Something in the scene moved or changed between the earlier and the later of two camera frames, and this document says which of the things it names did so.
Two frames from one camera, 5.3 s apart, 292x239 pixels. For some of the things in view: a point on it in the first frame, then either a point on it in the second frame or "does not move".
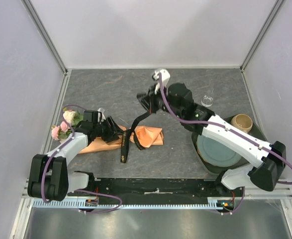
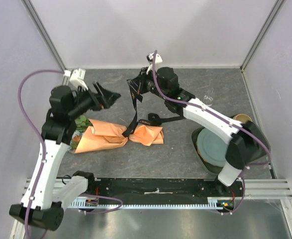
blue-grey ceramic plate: x=215 y=154 does not move
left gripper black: x=113 y=131 → x=108 y=97
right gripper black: x=146 y=100 → x=139 y=82
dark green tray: x=210 y=169 does not move
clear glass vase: x=207 y=101 does not move
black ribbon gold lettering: x=126 y=135 → x=154 y=118
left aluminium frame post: x=34 y=17 does not move
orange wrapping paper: x=146 y=136 does not move
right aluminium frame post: x=276 y=6 does not move
